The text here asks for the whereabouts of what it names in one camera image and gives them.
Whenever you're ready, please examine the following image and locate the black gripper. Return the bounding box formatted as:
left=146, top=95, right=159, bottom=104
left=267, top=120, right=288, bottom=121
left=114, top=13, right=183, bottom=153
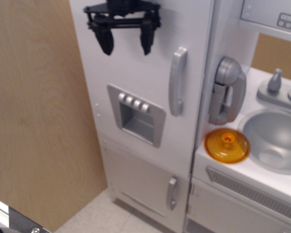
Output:
left=83, top=0, right=161, bottom=55

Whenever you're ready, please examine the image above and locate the grey fridge door handle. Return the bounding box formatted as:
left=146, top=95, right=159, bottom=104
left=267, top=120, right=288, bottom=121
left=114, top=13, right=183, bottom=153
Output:
left=168, top=47, right=187, bottom=117

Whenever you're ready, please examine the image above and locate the white toy kitchen cabinet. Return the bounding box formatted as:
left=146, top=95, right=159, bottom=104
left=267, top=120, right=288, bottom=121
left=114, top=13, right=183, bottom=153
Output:
left=70, top=0, right=291, bottom=233

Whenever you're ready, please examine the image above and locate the grey oven vent panel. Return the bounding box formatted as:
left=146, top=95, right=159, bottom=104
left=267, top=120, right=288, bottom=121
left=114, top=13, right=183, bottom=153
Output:
left=206, top=166, right=291, bottom=220

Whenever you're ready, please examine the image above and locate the grey toy sink basin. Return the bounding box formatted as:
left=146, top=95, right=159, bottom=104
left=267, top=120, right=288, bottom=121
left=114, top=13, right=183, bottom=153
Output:
left=238, top=109, right=291, bottom=175

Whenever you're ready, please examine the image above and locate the grey dispenser box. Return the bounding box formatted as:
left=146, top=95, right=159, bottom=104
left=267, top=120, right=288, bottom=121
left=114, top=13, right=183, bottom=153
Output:
left=107, top=84, right=166, bottom=148

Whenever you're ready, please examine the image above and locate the toy microwave with keypad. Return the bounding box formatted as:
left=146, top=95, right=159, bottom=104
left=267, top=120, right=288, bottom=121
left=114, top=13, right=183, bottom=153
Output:
left=241, top=0, right=291, bottom=40

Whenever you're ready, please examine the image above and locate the grey toy telephone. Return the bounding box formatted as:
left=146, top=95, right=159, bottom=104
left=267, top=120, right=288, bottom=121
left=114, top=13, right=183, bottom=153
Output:
left=209, top=57, right=246, bottom=125

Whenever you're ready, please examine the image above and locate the white fridge door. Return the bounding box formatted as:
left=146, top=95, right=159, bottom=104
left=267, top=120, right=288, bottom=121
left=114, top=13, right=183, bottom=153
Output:
left=70, top=0, right=214, bottom=178

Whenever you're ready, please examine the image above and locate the white lower freezer door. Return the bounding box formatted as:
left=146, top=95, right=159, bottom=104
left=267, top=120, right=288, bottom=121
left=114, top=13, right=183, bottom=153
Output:
left=99, top=134, right=190, bottom=233

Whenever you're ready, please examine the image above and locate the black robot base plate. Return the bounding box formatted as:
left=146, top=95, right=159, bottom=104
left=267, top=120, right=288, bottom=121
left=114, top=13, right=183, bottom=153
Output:
left=8, top=207, right=51, bottom=233

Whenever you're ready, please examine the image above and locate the grey freezer door handle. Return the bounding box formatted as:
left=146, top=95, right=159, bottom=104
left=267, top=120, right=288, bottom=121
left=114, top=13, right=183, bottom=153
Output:
left=166, top=176, right=178, bottom=211

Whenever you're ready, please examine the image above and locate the orange transparent pot lid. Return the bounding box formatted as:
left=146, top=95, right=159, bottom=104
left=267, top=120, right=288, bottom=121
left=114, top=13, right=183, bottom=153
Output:
left=204, top=128, right=250, bottom=164

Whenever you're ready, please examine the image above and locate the white oven door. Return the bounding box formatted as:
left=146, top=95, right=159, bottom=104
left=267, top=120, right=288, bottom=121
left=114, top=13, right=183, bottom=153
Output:
left=184, top=178, right=291, bottom=233

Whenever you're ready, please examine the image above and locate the grey toy faucet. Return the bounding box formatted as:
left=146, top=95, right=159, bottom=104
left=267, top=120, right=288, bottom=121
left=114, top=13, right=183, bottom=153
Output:
left=257, top=68, right=291, bottom=110

